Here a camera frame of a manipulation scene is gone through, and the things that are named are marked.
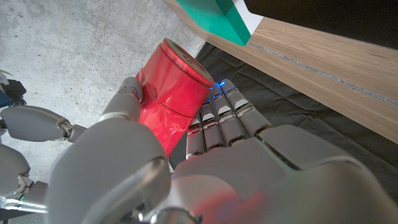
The black-topped white block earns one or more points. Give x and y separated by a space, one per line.
326 18

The red plastic cup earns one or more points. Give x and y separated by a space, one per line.
171 90

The black curtain backdrop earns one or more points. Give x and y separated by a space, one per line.
280 102

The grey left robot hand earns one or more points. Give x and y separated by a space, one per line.
248 174

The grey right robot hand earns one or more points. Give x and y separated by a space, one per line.
31 124

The green-topped white block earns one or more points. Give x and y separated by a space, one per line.
214 17

